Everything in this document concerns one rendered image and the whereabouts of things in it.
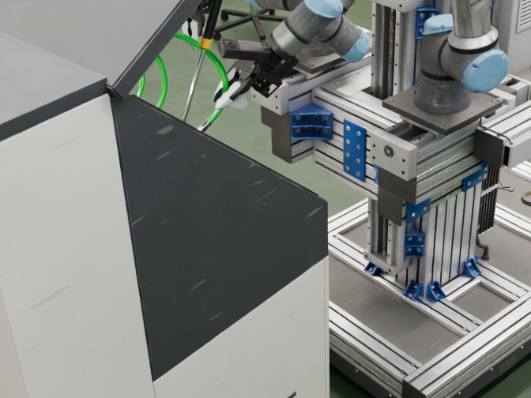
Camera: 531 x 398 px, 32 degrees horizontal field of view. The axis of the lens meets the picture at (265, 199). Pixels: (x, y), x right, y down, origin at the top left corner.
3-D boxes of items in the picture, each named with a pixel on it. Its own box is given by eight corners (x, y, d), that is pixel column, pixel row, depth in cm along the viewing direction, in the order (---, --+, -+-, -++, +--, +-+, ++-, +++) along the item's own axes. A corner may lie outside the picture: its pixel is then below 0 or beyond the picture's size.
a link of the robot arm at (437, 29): (453, 53, 243) (456, 4, 235) (480, 73, 232) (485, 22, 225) (412, 61, 239) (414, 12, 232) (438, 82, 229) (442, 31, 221)
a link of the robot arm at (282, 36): (288, 33, 197) (280, 12, 203) (273, 47, 199) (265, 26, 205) (312, 50, 202) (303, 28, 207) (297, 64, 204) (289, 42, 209)
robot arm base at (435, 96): (439, 82, 251) (441, 48, 245) (483, 100, 241) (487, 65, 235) (401, 100, 243) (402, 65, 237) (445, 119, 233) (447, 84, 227)
